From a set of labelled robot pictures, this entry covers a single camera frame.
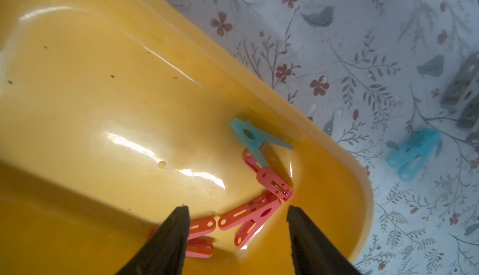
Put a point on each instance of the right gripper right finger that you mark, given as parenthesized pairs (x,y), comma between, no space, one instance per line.
(312,252)

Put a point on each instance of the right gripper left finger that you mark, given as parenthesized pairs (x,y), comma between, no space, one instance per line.
(150,264)

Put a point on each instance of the red clothespin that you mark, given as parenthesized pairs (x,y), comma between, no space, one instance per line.
(251,216)
(200,237)
(267,177)

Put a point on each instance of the teal clothespin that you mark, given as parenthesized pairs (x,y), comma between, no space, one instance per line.
(411,157)
(253,139)

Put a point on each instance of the yellow plastic storage box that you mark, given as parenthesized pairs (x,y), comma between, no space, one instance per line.
(115,112)

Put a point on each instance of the grey clothespin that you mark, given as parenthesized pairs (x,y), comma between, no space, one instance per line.
(455,92)

